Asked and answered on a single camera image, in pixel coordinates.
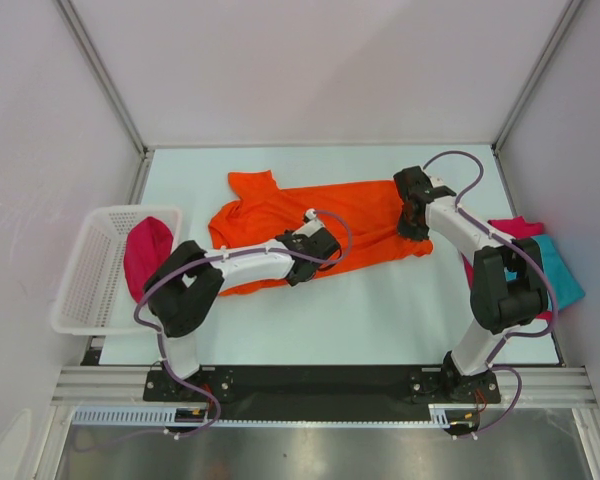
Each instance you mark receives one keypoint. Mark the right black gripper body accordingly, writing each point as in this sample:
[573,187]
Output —
[405,217]

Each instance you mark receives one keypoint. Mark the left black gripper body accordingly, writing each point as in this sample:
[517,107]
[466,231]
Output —
[307,276]

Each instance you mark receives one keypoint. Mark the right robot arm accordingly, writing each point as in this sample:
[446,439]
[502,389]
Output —
[509,288]

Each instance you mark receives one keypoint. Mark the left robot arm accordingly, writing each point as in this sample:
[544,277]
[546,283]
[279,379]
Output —
[178,297]

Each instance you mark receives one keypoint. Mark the folded crimson t-shirt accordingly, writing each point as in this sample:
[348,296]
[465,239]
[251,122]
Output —
[518,228]

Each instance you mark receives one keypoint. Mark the folded teal t-shirt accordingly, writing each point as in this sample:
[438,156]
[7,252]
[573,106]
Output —
[567,289]

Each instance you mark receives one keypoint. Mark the crimson t-shirt in basket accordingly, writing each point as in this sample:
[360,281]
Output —
[148,245]

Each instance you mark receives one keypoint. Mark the white plastic basket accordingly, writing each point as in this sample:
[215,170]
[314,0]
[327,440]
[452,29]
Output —
[93,297]

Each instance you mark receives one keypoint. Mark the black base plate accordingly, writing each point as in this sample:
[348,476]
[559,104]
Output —
[358,392]

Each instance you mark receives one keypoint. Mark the white cable duct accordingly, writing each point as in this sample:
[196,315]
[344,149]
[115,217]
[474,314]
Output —
[189,417]

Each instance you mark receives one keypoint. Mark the aluminium frame rail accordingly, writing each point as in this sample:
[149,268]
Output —
[550,388]

